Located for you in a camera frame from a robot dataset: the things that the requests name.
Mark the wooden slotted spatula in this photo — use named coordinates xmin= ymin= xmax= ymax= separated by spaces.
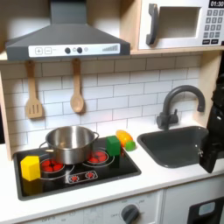
xmin=24 ymin=59 xmax=45 ymax=120

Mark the yellow block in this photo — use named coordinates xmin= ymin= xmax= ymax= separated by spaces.
xmin=19 ymin=155 xmax=42 ymax=182

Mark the grey range hood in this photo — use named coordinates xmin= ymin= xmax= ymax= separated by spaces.
xmin=4 ymin=0 xmax=131 ymax=62

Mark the dark grey sink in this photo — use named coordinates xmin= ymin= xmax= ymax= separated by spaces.
xmin=136 ymin=125 xmax=224 ymax=169

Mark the wooden spoon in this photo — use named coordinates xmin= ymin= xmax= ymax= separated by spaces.
xmin=69 ymin=58 xmax=86 ymax=114

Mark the steel pot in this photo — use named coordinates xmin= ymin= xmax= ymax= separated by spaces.
xmin=38 ymin=125 xmax=101 ymax=165

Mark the white toy microwave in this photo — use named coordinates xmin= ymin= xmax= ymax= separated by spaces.
xmin=137 ymin=0 xmax=224 ymax=51

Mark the white cabinet door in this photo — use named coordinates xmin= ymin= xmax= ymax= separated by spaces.
xmin=161 ymin=175 xmax=224 ymax=224

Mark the black stove top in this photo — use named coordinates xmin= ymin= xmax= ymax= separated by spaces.
xmin=12 ymin=136 xmax=143 ymax=201

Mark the grey oven knob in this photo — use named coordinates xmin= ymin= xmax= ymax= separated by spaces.
xmin=120 ymin=204 xmax=141 ymax=224

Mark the green block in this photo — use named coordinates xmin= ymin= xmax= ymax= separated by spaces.
xmin=105 ymin=135 xmax=122 ymax=157

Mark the dark grey tap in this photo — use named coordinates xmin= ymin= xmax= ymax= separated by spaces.
xmin=156 ymin=84 xmax=207 ymax=130

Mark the orange toy carrot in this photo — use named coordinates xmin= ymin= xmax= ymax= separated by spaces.
xmin=115 ymin=129 xmax=137 ymax=152

